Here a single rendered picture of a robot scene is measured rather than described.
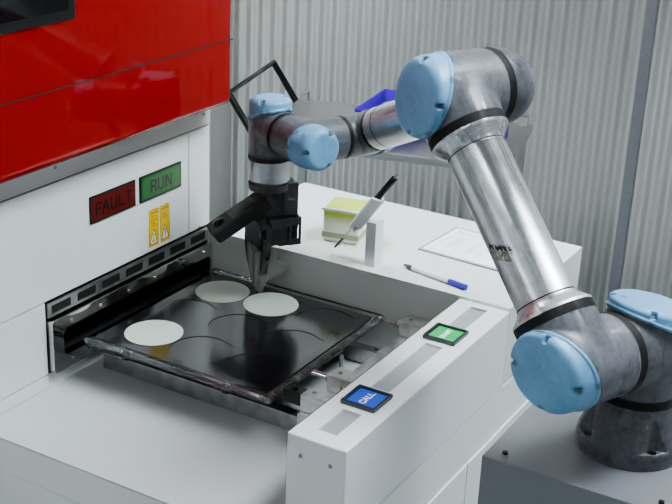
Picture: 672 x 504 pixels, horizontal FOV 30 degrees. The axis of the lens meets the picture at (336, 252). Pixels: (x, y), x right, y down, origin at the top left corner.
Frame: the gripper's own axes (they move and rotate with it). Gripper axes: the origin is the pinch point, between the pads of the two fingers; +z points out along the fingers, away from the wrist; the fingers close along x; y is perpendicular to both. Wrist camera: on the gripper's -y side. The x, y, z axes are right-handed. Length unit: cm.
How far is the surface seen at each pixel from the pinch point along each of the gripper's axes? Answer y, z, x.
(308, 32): 109, 5, 219
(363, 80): 122, 19, 199
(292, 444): -18, -3, -58
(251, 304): -2.7, 1.2, -4.8
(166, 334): -20.7, 1.2, -11.3
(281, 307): 1.9, 1.3, -7.8
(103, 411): -33.9, 9.3, -18.9
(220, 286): -5.0, 1.3, 4.8
